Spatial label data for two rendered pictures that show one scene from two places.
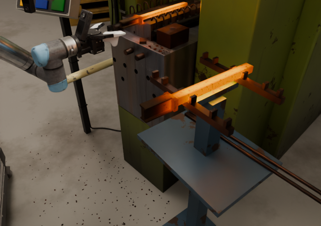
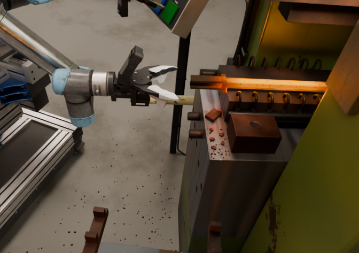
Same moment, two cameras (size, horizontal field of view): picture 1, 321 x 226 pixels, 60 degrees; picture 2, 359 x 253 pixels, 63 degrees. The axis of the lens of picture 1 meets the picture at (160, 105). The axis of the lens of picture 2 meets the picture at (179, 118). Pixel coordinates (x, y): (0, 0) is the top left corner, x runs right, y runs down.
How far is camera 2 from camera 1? 0.65 m
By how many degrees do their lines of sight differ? 30
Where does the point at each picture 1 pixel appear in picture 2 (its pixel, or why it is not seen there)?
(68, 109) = not seen: hidden behind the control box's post
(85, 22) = (127, 64)
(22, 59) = not seen: hidden behind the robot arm
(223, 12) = (331, 161)
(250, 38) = (345, 244)
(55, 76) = (72, 110)
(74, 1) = (186, 16)
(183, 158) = not seen: outside the picture
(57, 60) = (75, 96)
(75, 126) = (167, 138)
